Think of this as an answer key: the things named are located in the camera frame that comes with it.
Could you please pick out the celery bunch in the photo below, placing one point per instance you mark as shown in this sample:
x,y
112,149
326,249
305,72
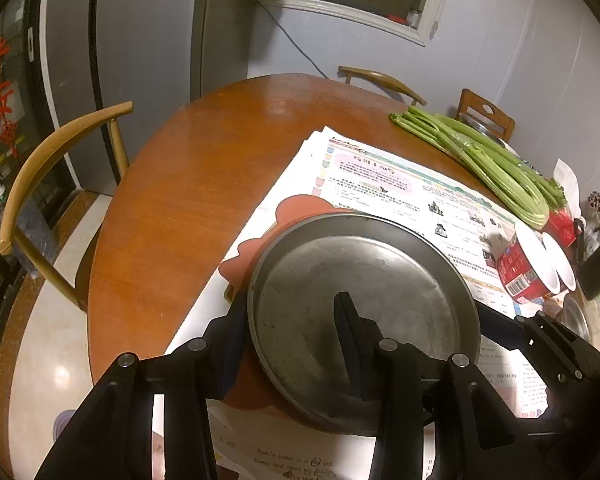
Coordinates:
x,y
520,162
480,170

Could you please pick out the printed newspaper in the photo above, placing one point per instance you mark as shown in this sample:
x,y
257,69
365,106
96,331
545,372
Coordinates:
x,y
380,180

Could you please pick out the small steel bowl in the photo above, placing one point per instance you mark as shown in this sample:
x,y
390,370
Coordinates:
x,y
490,130

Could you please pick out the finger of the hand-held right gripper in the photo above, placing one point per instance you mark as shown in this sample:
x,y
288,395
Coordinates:
x,y
565,355
500,330

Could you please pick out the grey refrigerator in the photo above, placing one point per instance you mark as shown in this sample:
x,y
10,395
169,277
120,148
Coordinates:
x,y
145,35

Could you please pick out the red tissue pack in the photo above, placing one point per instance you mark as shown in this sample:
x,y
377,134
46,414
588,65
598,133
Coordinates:
x,y
562,220

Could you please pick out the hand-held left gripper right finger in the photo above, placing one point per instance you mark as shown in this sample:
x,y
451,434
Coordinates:
x,y
352,345

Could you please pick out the curved brown wooden chair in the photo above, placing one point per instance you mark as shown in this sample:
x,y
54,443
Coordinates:
x,y
380,79

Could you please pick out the large steel bowl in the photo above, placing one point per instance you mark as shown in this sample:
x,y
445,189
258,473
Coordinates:
x,y
575,317

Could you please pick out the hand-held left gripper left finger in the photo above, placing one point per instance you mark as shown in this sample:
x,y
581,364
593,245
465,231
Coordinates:
x,y
230,345

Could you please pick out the shallow steel plate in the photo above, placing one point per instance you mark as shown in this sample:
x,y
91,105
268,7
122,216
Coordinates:
x,y
300,300

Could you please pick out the wooden chair back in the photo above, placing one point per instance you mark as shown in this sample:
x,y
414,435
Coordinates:
x,y
480,105

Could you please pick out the yellow chair back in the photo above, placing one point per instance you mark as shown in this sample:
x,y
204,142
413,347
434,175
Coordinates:
x,y
40,155

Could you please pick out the red knot decoration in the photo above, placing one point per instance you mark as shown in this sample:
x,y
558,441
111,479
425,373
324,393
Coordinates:
x,y
0,95

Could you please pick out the red paper bowl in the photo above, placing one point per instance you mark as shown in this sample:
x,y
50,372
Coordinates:
x,y
562,265
517,265

